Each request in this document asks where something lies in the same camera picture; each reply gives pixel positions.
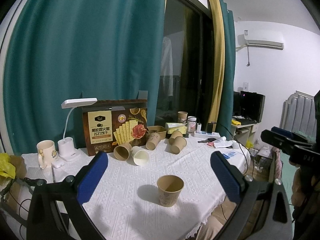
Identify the computer desk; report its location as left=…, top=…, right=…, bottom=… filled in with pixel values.
left=230, top=116, right=263, bottom=150

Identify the clear jar with white lid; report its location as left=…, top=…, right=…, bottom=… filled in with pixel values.
left=187, top=116, right=197, bottom=133

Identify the patterned brown paper cup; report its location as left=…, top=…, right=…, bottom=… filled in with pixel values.
left=145, top=132, right=161, bottom=151

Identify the crumpled white paper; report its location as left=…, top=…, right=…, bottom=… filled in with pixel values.
left=212, top=136, right=234, bottom=150

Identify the yellow curtain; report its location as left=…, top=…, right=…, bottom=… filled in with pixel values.
left=205, top=0, right=226, bottom=132

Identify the person's right hand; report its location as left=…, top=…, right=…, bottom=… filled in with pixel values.
left=291, top=167, right=304, bottom=207

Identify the cardboard box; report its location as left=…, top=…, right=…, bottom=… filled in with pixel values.
left=5, top=155, right=27, bottom=205

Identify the white desk lamp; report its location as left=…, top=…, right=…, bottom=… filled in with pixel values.
left=58, top=98, right=98, bottom=162

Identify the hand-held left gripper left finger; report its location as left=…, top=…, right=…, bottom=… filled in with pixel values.
left=29, top=151, right=109, bottom=240

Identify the tissue box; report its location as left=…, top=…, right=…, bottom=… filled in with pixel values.
left=165, top=122, right=188, bottom=134

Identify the white power strip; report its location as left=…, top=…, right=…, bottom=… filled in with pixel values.
left=194, top=131, right=221, bottom=138

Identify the white air conditioner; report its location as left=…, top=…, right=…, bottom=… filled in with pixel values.
left=244, top=31, right=284, bottom=50

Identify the brown cracker box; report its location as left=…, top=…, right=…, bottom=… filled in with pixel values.
left=82, top=99, right=148, bottom=156

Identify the yellow plastic bag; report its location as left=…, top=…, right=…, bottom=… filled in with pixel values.
left=0, top=152, right=16, bottom=187

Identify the brown paper tray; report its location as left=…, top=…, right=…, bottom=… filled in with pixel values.
left=146, top=126, right=167, bottom=140

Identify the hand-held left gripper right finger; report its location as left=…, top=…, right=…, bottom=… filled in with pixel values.
left=210, top=151, right=293, bottom=240

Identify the white ceramic mug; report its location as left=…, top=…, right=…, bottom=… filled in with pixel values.
left=36, top=140, right=56, bottom=170

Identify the black cable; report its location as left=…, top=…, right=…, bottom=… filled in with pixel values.
left=217, top=122, right=257, bottom=178

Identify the narrow teal curtain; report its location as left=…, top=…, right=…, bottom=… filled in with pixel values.
left=218, top=0, right=236, bottom=140

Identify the white paper cup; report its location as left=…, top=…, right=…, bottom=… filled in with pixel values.
left=129, top=146, right=150, bottom=166

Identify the glass sliding door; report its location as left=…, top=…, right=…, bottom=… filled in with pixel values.
left=154, top=0, right=216, bottom=127

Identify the wide teal curtain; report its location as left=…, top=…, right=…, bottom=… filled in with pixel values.
left=2, top=0, right=168, bottom=155

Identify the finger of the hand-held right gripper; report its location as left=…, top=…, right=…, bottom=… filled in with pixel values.
left=260, top=129, right=304, bottom=157
left=271, top=126, right=313, bottom=146

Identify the grey folded rack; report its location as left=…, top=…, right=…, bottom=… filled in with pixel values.
left=279, top=91, right=318, bottom=140

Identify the white tablecloth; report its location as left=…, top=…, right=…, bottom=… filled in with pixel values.
left=21, top=131, right=251, bottom=240

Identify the black computer monitor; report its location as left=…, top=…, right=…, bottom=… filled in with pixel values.
left=239, top=90, right=266, bottom=123

